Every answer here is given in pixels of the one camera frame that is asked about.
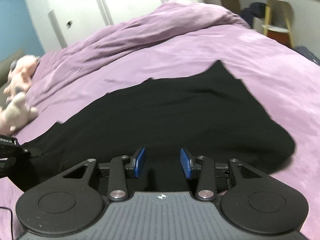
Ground white pink plush toy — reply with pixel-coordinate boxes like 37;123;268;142
1;92;38;135

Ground dark striped cloth pile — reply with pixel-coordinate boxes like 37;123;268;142
294;46;320;66

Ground dark clothes on chair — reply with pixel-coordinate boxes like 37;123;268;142
240;2;266;28

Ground grey pillow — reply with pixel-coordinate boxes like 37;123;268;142
0;49;25;86

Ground white wardrobe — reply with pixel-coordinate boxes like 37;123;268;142
25;0;203;52

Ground black long sleeve shirt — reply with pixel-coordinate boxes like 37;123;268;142
6;61;296;191

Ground purple bed blanket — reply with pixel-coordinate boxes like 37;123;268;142
0;2;320;240

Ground yellow leg side table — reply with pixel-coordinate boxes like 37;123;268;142
261;0;295;48

